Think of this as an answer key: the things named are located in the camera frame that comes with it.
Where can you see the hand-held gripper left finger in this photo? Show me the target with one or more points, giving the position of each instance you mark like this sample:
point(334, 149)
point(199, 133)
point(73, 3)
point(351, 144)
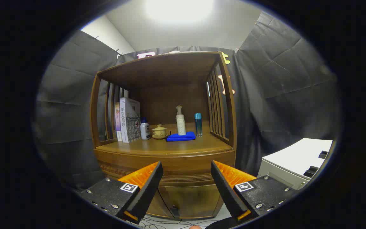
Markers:
point(148, 187)

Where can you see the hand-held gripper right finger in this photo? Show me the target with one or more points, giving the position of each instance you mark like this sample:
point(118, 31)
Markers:
point(226, 187)

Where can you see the brown wooden drawer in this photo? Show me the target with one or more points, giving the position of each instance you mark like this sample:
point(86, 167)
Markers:
point(186, 165)

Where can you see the brown wooden countertop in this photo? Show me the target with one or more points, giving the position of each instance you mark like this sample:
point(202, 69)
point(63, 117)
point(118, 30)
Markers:
point(176, 146)

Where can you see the brown wooden cabinet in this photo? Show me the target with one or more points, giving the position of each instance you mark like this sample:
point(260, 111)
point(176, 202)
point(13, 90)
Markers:
point(170, 70)

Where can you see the small white bottle blue cap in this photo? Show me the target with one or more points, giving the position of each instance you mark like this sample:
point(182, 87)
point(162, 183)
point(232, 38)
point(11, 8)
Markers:
point(145, 130)

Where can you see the yellow lidded teacup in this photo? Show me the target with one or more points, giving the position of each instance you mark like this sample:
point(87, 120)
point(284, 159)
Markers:
point(159, 131)

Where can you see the blue folded cloth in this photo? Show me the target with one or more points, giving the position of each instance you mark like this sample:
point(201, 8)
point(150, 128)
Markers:
point(179, 137)

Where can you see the clear blue bottle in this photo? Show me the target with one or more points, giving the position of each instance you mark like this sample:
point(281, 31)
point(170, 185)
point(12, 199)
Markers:
point(198, 125)

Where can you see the white patterned box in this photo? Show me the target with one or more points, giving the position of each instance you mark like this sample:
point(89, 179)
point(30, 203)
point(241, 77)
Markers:
point(130, 121)

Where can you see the white pump bottle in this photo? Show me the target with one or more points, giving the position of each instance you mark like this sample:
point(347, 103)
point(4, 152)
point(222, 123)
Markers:
point(180, 124)

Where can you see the purple slim box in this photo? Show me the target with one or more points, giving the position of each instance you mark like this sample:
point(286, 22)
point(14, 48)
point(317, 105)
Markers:
point(118, 121)

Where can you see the black backdrop cloth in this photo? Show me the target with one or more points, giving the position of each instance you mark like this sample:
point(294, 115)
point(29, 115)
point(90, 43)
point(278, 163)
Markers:
point(68, 105)

